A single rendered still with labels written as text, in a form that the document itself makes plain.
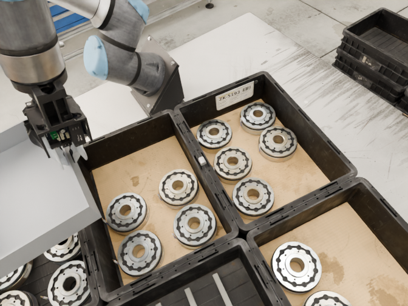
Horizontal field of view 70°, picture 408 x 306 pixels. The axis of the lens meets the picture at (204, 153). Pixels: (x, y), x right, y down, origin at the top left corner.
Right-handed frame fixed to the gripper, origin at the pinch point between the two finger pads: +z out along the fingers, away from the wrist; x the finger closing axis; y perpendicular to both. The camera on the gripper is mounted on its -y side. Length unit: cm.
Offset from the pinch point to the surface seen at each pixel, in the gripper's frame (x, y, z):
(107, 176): 8.4, -9.6, 23.4
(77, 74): 47, -176, 99
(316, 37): 212, -78, 59
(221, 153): 35.1, 6.9, 13.9
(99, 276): -4.5, 17.5, 16.3
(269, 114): 54, 5, 9
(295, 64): 94, -16, 16
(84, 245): -4.5, 9.8, 16.3
